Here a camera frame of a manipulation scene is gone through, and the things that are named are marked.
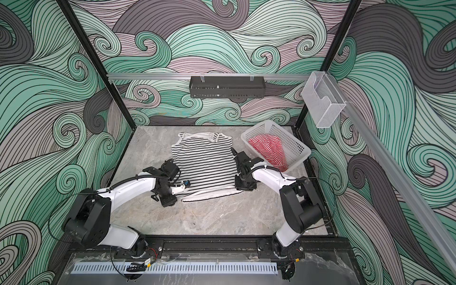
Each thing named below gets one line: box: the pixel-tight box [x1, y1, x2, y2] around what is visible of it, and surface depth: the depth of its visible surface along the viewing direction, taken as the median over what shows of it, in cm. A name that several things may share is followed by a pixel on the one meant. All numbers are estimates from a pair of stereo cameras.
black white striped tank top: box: [171, 132, 244, 202], surface depth 103 cm
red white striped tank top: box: [248, 133, 289, 173], surface depth 108 cm
